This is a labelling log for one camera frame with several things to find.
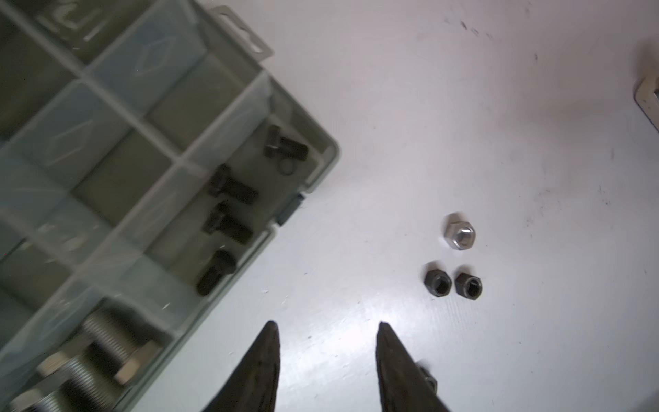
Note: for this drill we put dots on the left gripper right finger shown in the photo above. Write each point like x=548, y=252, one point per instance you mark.
x=402, y=384

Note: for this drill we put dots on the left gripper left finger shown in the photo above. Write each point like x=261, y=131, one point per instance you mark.
x=253, y=384

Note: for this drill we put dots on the black hex nut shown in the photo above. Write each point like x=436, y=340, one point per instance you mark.
x=468, y=286
x=438, y=283
x=429, y=378

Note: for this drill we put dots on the silver hex bolt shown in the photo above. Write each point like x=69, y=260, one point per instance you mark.
x=114, y=339
x=80, y=385

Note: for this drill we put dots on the silver hex nut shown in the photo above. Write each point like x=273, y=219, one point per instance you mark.
x=460, y=235

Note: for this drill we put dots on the black hex bolt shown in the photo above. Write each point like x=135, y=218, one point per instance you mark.
x=277, y=144
x=222, y=264
x=220, y=220
x=223, y=183

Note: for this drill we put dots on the grey plastic organizer box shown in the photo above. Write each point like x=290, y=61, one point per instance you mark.
x=114, y=116

